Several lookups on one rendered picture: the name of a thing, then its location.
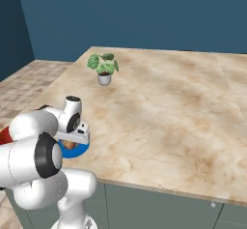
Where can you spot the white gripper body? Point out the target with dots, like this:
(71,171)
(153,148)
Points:
(74,137)

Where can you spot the grey-green cabinet door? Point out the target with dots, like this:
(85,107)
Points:
(233,218)
(99,207)
(154,210)

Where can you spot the orange peach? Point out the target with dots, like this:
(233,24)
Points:
(72,145)

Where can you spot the red small plate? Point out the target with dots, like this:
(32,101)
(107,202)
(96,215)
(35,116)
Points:
(4,136)

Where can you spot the green plant in white pot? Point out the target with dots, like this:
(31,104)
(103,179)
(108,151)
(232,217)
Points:
(103,68)

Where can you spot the white round cabinet knob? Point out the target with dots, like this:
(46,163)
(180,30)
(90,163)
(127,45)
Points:
(212,204)

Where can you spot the blue bowl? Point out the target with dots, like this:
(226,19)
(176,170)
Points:
(77,152)

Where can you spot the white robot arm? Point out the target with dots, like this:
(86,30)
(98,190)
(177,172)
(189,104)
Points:
(25,162)

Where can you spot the brown chicken drumstick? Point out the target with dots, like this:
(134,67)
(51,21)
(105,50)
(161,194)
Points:
(64,143)

